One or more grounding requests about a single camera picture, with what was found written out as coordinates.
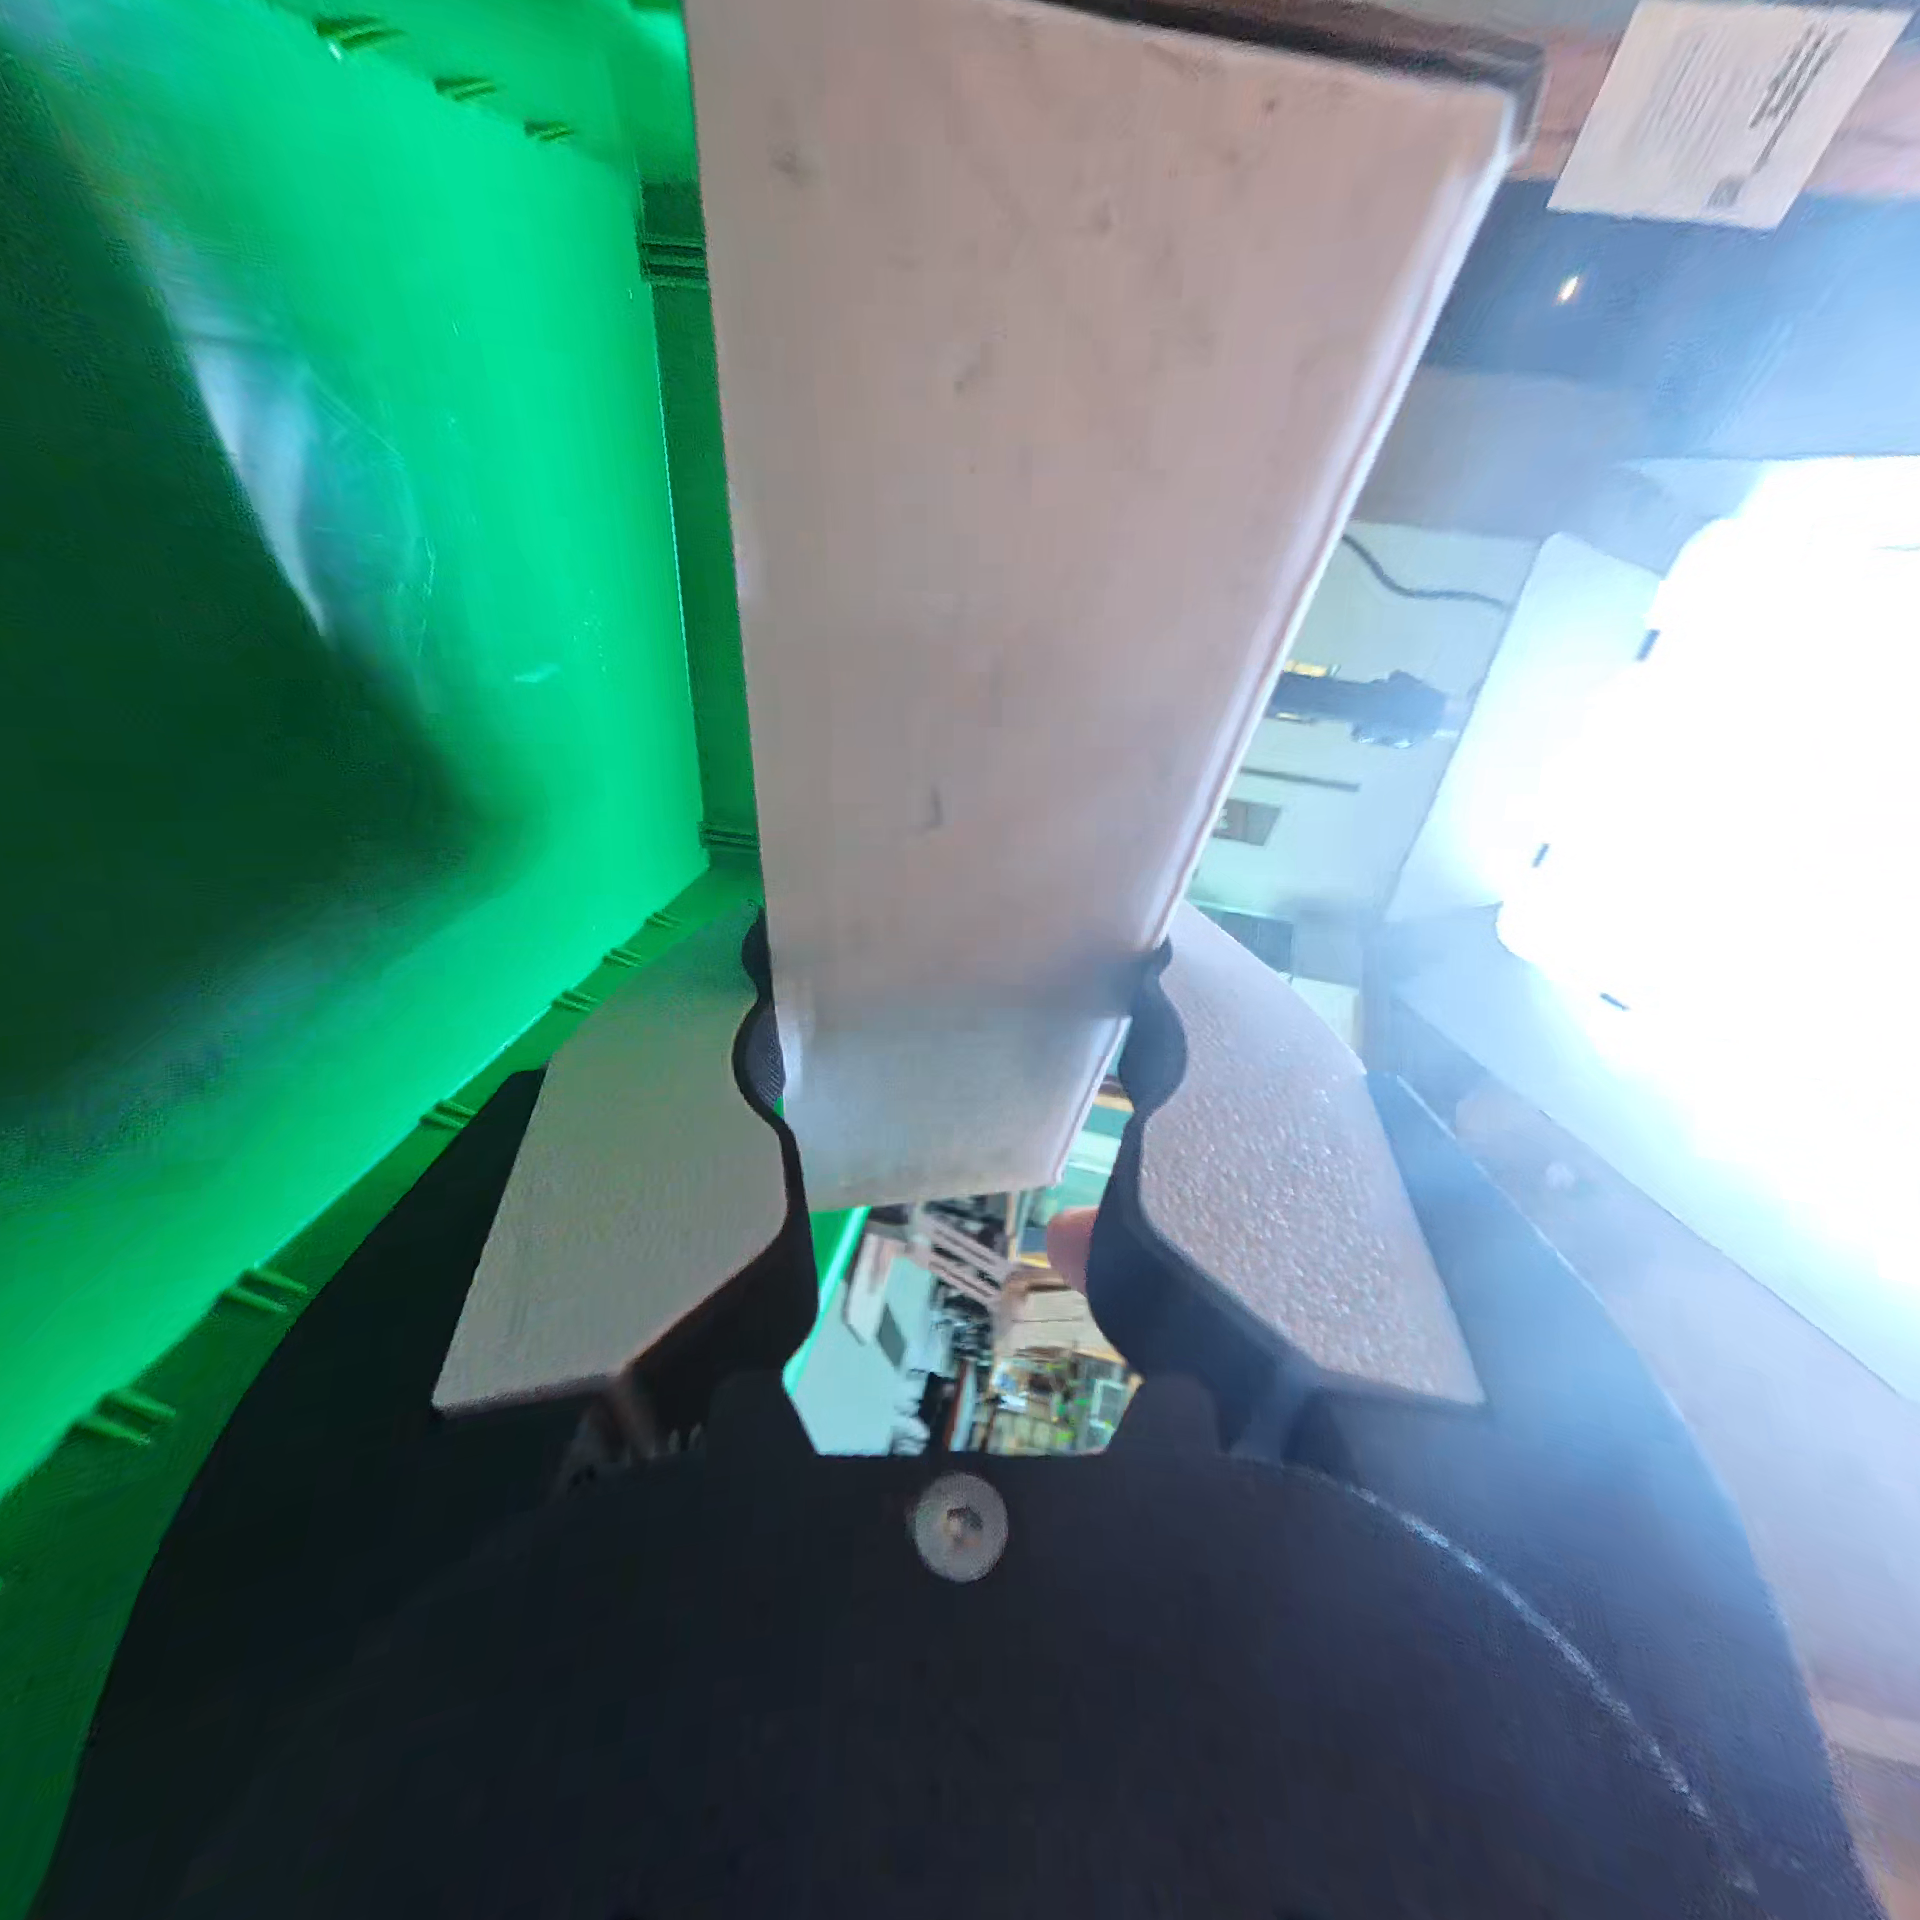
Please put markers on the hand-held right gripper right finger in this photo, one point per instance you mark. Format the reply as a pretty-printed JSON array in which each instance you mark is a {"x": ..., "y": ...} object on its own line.
[{"x": 1289, "y": 1201}]

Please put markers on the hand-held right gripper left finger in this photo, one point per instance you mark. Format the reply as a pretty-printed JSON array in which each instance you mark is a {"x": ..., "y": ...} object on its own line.
[{"x": 619, "y": 1201}]

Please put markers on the long white cardboard box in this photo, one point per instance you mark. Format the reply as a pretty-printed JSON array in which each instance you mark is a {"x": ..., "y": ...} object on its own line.
[{"x": 1018, "y": 526}]

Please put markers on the person's right hand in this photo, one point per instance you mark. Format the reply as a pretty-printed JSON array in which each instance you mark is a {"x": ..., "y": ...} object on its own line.
[{"x": 1074, "y": 1250}]

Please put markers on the green plastic bin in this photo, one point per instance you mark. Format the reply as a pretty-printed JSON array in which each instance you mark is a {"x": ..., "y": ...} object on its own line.
[{"x": 494, "y": 380}]

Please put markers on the white printed paper label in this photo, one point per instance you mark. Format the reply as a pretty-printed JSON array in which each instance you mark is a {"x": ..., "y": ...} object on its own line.
[{"x": 1720, "y": 104}]

